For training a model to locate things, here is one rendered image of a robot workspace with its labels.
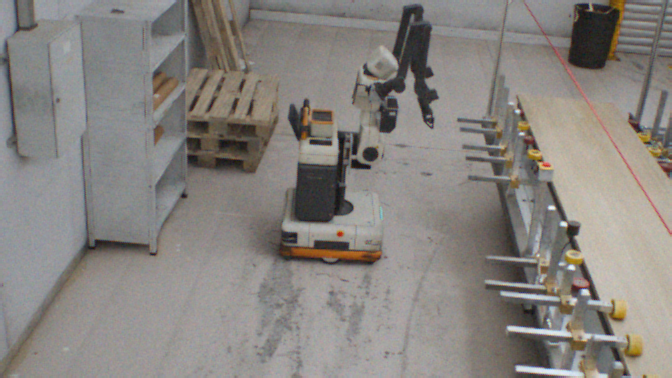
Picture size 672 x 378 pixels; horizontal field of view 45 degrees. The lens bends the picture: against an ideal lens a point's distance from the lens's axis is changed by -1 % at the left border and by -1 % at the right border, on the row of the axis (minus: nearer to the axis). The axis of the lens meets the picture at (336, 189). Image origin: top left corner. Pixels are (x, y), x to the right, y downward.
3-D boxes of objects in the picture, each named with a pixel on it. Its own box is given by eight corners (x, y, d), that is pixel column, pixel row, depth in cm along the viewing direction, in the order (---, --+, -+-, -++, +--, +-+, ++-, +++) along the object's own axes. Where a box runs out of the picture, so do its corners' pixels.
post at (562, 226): (540, 315, 375) (559, 223, 354) (538, 311, 378) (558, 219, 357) (547, 316, 375) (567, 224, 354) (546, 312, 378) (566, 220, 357)
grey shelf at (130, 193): (88, 249, 532) (73, 14, 466) (129, 190, 614) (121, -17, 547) (155, 256, 531) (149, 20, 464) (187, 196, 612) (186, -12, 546)
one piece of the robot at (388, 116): (372, 132, 514) (376, 100, 505) (371, 117, 539) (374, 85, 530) (398, 134, 515) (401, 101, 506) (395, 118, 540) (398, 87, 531)
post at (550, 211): (530, 294, 399) (548, 207, 379) (529, 290, 402) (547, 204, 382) (537, 295, 399) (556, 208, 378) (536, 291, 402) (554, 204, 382)
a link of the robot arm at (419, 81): (421, 21, 482) (423, 25, 472) (431, 21, 482) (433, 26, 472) (412, 90, 500) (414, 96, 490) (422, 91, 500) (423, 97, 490)
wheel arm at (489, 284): (484, 290, 366) (485, 282, 365) (483, 286, 370) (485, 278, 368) (581, 300, 365) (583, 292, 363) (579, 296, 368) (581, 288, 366)
